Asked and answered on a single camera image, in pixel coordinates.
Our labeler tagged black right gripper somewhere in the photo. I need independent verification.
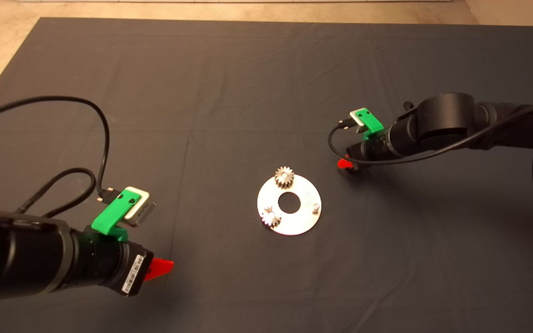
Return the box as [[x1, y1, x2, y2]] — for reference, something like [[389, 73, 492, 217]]
[[337, 129, 395, 170]]

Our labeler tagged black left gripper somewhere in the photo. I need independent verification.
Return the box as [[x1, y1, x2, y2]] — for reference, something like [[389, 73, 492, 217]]
[[77, 229, 175, 298]]

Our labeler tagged round metal carrier plate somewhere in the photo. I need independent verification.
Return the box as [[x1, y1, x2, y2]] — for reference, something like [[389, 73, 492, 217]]
[[257, 175, 322, 236]]

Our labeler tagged dark grey table cloth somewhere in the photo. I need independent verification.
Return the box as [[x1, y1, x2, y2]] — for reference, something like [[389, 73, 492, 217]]
[[0, 18, 533, 333]]

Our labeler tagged black right camera cable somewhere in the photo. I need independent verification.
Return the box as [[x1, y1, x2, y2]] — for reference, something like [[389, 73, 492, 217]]
[[328, 103, 533, 232]]

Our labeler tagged black camera cable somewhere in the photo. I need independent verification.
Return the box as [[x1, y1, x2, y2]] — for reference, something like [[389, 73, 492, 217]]
[[0, 96, 120, 203], [328, 103, 533, 232]]

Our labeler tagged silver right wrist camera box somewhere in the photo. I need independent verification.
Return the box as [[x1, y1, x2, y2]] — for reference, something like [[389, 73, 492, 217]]
[[350, 108, 370, 135]]

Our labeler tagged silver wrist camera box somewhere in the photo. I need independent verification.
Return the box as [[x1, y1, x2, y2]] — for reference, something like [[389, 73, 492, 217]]
[[122, 186, 157, 227], [350, 108, 370, 135]]

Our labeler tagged green right camera mount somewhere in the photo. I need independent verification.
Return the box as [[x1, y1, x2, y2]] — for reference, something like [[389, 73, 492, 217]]
[[356, 108, 384, 140]]

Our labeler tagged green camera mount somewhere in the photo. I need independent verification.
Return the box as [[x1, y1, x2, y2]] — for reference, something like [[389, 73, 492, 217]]
[[356, 108, 384, 140], [92, 190, 142, 242]]

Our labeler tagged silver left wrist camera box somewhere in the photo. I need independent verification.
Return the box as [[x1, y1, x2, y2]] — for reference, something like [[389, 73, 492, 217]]
[[122, 186, 157, 227]]

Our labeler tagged green left camera mount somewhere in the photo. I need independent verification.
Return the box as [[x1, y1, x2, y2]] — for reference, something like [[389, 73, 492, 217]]
[[92, 190, 142, 242]]

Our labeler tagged thin braided left wrist cable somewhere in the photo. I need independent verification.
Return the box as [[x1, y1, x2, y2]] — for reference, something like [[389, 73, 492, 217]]
[[14, 167, 97, 218]]

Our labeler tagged black left camera cable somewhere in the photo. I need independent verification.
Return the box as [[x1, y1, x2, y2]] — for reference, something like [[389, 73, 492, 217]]
[[0, 96, 120, 203]]

